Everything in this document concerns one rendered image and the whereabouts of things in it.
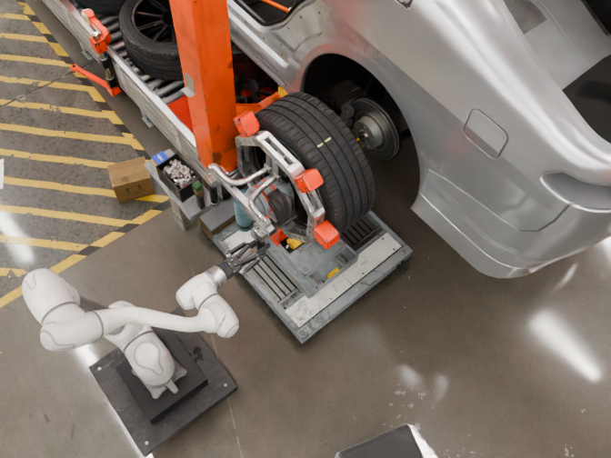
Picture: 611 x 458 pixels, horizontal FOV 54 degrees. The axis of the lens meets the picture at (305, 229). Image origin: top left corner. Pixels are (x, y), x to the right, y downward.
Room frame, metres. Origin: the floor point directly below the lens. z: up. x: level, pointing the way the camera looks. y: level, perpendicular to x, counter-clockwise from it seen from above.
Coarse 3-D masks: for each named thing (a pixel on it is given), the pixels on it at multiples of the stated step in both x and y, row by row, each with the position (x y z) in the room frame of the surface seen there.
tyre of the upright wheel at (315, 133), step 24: (288, 96) 1.79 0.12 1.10; (312, 96) 1.76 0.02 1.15; (264, 120) 1.64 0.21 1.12; (288, 120) 1.61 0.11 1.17; (312, 120) 1.61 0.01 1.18; (336, 120) 1.62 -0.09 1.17; (288, 144) 1.52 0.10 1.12; (312, 144) 1.49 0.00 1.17; (336, 144) 1.52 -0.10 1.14; (336, 168) 1.43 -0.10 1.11; (360, 168) 1.47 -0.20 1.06; (336, 192) 1.36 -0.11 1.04; (360, 192) 1.41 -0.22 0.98; (336, 216) 1.30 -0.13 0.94; (360, 216) 1.39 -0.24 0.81
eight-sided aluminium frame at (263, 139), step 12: (264, 132) 1.58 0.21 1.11; (240, 144) 1.62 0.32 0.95; (252, 144) 1.56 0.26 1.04; (264, 144) 1.51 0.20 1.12; (276, 144) 1.51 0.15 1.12; (240, 156) 1.63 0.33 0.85; (276, 156) 1.45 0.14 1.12; (288, 156) 1.46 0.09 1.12; (240, 168) 1.63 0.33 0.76; (252, 168) 1.65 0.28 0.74; (288, 168) 1.40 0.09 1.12; (300, 168) 1.41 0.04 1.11; (300, 192) 1.34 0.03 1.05; (312, 192) 1.35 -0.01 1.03; (312, 216) 1.28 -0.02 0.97; (324, 216) 1.31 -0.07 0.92; (288, 228) 1.41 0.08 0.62; (300, 228) 1.39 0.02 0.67; (312, 228) 1.27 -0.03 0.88; (300, 240) 1.32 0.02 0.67; (312, 240) 1.27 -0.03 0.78
